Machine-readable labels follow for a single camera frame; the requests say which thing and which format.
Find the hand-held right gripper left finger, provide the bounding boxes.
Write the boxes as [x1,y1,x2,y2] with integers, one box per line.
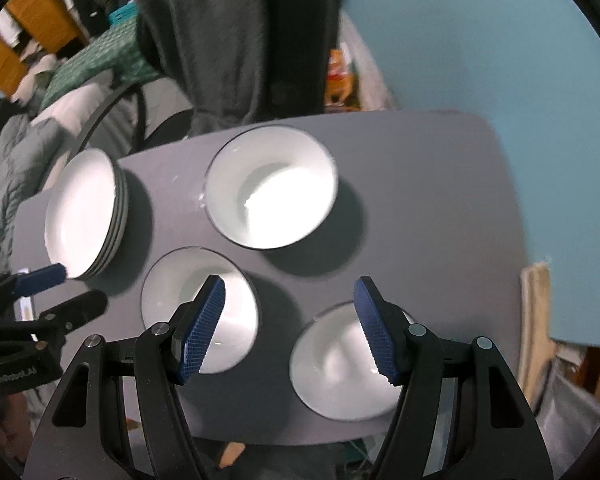
[32,274,227,480]

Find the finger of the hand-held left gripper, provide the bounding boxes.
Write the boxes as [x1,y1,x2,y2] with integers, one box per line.
[0,262,67,307]
[0,290,108,342]

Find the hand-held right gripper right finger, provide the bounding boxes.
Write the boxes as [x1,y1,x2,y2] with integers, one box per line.
[354,276,556,480]

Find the white bowl black rim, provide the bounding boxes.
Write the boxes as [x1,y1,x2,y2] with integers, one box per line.
[141,247,259,375]
[203,125,339,251]
[289,301,416,421]

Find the white plate black rim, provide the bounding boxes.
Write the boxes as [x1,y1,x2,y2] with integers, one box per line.
[45,149,120,280]
[87,167,130,278]
[80,162,126,280]

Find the wooden board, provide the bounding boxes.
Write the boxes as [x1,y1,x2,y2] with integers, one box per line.
[520,262,557,402]

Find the grey cloth bag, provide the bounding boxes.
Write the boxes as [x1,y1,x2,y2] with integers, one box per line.
[530,345,600,463]

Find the wooden louvred wardrobe door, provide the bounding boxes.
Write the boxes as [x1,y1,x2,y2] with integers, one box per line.
[5,0,90,56]
[0,27,31,96]

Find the black office chair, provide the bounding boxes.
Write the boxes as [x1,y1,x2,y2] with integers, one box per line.
[75,0,351,157]

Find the snack bags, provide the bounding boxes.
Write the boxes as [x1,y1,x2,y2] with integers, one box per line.
[325,47,357,109]

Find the teal plastic crate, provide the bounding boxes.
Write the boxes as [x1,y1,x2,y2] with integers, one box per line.
[107,2,142,29]

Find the dark grey fleece jacket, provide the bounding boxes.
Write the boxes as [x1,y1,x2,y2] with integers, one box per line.
[130,0,273,137]

